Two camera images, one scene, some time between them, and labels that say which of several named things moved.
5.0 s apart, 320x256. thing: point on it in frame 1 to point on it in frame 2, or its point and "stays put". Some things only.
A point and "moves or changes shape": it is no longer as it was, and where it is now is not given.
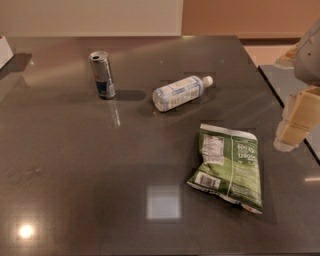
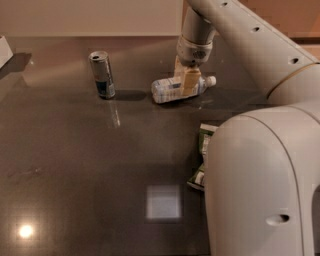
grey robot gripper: (309, 58) to (193, 52)
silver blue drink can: (103, 73) stays put
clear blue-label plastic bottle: (178, 93) moves or changes shape
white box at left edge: (5, 52) stays put
